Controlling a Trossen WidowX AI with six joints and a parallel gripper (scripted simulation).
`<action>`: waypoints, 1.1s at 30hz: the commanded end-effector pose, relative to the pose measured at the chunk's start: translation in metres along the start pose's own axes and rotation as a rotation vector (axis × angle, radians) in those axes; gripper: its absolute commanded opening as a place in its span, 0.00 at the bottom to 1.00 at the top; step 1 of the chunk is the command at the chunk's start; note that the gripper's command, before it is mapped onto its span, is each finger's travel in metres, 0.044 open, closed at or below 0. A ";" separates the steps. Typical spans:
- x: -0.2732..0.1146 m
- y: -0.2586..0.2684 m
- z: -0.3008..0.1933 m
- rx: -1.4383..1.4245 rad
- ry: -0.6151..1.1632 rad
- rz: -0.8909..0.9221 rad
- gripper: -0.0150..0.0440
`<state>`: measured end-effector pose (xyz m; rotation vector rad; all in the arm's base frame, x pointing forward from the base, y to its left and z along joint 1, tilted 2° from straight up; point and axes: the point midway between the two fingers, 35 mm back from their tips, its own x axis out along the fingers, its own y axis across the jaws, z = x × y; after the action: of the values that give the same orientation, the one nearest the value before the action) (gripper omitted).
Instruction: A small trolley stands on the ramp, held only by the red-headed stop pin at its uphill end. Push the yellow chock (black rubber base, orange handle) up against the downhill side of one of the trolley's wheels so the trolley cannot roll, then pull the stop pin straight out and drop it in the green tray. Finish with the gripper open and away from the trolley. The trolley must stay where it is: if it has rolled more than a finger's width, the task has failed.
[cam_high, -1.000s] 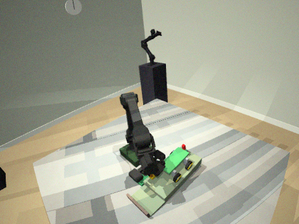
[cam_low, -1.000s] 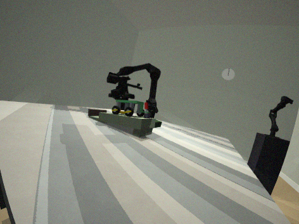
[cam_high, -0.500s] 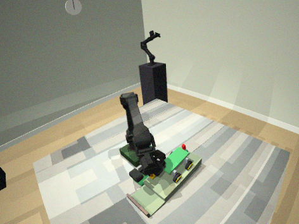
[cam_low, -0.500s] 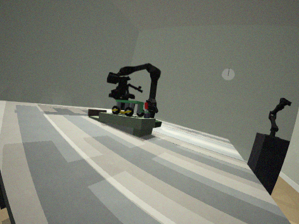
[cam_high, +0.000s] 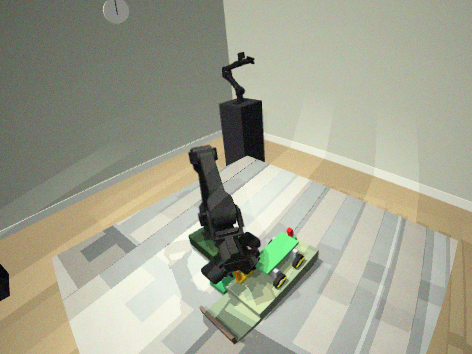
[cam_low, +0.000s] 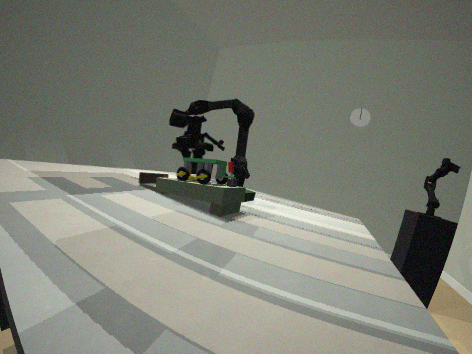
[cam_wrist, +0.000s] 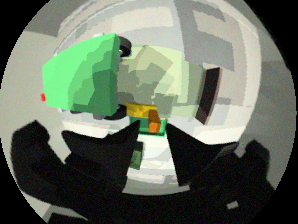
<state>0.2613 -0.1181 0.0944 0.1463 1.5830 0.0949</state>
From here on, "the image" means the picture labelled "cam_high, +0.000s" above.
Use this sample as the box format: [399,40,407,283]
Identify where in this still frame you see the pale green ramp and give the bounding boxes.
[199,237,319,344]

